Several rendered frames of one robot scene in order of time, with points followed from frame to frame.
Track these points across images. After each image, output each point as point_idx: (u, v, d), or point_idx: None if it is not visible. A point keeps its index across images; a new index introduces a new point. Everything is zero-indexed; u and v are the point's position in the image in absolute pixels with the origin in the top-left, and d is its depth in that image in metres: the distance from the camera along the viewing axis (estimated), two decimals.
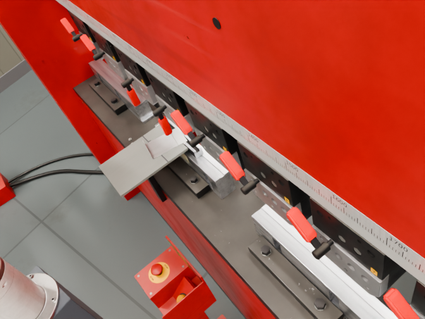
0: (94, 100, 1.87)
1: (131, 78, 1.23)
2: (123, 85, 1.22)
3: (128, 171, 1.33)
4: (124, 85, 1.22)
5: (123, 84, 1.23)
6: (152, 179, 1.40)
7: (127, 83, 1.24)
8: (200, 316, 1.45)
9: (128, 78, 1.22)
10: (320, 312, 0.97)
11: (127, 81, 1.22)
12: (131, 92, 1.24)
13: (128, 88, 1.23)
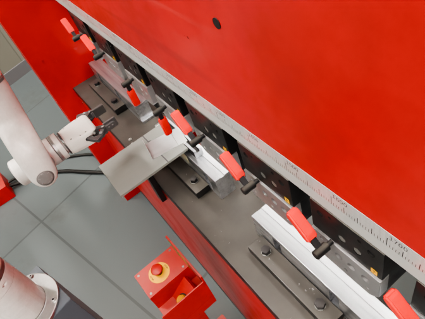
0: (94, 100, 1.87)
1: (131, 78, 1.23)
2: (123, 85, 1.22)
3: (128, 171, 1.33)
4: (124, 85, 1.22)
5: (123, 84, 1.23)
6: (152, 179, 1.40)
7: (127, 83, 1.24)
8: (200, 316, 1.45)
9: (128, 78, 1.22)
10: (320, 312, 0.97)
11: (127, 81, 1.22)
12: (131, 92, 1.24)
13: (128, 88, 1.23)
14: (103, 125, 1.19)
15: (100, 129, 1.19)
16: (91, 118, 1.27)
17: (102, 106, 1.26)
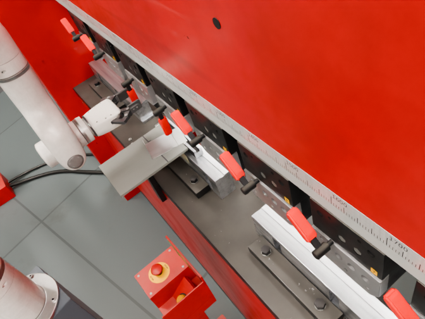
0: (94, 100, 1.87)
1: (131, 78, 1.23)
2: (123, 85, 1.22)
3: (128, 171, 1.33)
4: (124, 85, 1.22)
5: (123, 84, 1.23)
6: (152, 179, 1.40)
7: (127, 83, 1.24)
8: (200, 316, 1.45)
9: (128, 78, 1.22)
10: (320, 312, 0.97)
11: (127, 81, 1.22)
12: (131, 92, 1.24)
13: (128, 88, 1.23)
14: (128, 107, 1.22)
15: (126, 111, 1.21)
16: (115, 102, 1.29)
17: (126, 90, 1.28)
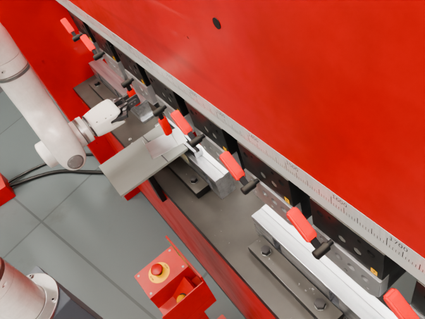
0: (94, 100, 1.87)
1: (131, 78, 1.23)
2: (123, 85, 1.22)
3: (128, 171, 1.33)
4: (124, 85, 1.22)
5: (123, 84, 1.23)
6: (152, 179, 1.40)
7: (127, 83, 1.24)
8: (200, 316, 1.45)
9: (128, 78, 1.22)
10: (320, 312, 0.97)
11: (127, 81, 1.22)
12: (131, 92, 1.24)
13: (128, 88, 1.23)
14: (125, 102, 1.24)
15: (124, 106, 1.24)
16: (120, 105, 1.27)
17: None
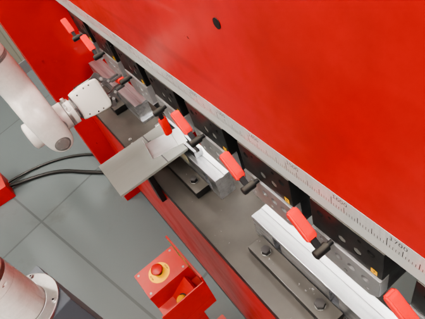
0: None
1: (129, 76, 1.23)
2: (122, 85, 1.22)
3: (128, 171, 1.33)
4: (124, 85, 1.23)
5: (120, 80, 1.22)
6: (152, 179, 1.40)
7: (124, 78, 1.23)
8: (200, 316, 1.45)
9: (128, 78, 1.22)
10: (320, 312, 0.97)
11: (127, 81, 1.22)
12: None
13: None
14: (114, 90, 1.27)
15: (112, 93, 1.27)
16: None
17: (121, 76, 1.27)
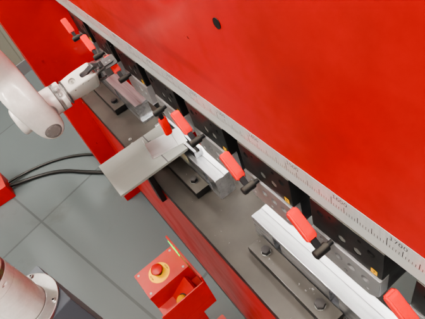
0: (94, 100, 1.87)
1: (129, 76, 1.22)
2: (120, 83, 1.22)
3: (128, 171, 1.33)
4: (121, 81, 1.23)
5: (120, 78, 1.21)
6: (152, 179, 1.40)
7: (123, 75, 1.21)
8: (200, 316, 1.45)
9: (128, 78, 1.22)
10: (320, 312, 0.97)
11: (126, 80, 1.23)
12: (117, 71, 1.23)
13: (119, 75, 1.22)
14: (106, 76, 1.25)
15: (102, 78, 1.25)
16: None
17: (114, 62, 1.20)
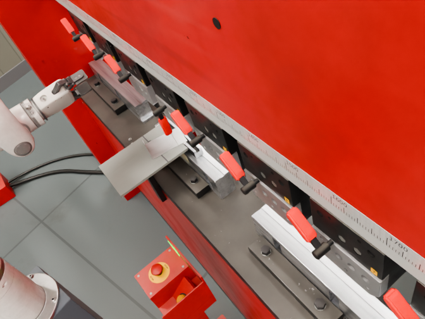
0: (94, 100, 1.87)
1: (129, 76, 1.22)
2: (120, 83, 1.22)
3: (128, 171, 1.33)
4: (121, 81, 1.23)
5: (120, 78, 1.21)
6: (152, 179, 1.40)
7: (123, 75, 1.21)
8: (200, 316, 1.45)
9: (128, 78, 1.22)
10: (320, 312, 0.97)
11: (126, 80, 1.23)
12: (117, 71, 1.23)
13: (119, 75, 1.22)
14: (80, 95, 1.24)
15: (76, 97, 1.24)
16: (67, 81, 1.15)
17: (85, 77, 1.16)
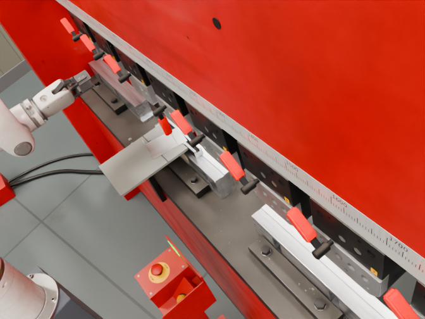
0: (94, 100, 1.87)
1: (129, 76, 1.22)
2: (120, 83, 1.22)
3: (128, 171, 1.33)
4: (121, 81, 1.23)
5: (120, 78, 1.21)
6: (152, 179, 1.40)
7: (123, 75, 1.21)
8: (200, 316, 1.45)
9: (128, 78, 1.22)
10: (320, 312, 0.97)
11: (126, 80, 1.23)
12: (117, 71, 1.23)
13: (119, 75, 1.22)
14: (81, 92, 1.23)
15: (78, 94, 1.23)
16: (70, 81, 1.16)
17: (88, 78, 1.18)
